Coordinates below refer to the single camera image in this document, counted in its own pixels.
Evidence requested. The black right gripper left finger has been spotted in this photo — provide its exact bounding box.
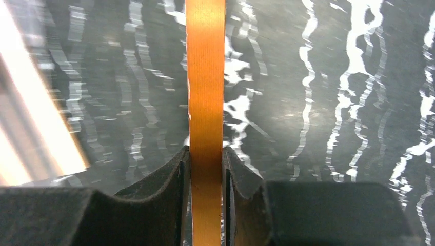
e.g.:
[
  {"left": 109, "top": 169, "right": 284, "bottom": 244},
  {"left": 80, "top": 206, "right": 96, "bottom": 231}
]
[{"left": 1, "top": 146, "right": 190, "bottom": 245}]

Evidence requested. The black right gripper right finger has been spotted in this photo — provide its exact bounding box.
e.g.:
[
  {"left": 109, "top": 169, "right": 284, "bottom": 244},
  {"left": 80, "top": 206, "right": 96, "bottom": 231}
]
[{"left": 222, "top": 147, "right": 421, "bottom": 245}]

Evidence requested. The orange wooden picture frame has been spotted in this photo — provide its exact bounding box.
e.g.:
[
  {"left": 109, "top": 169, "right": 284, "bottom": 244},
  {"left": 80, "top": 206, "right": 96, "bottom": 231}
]
[{"left": 186, "top": 1, "right": 225, "bottom": 246}]

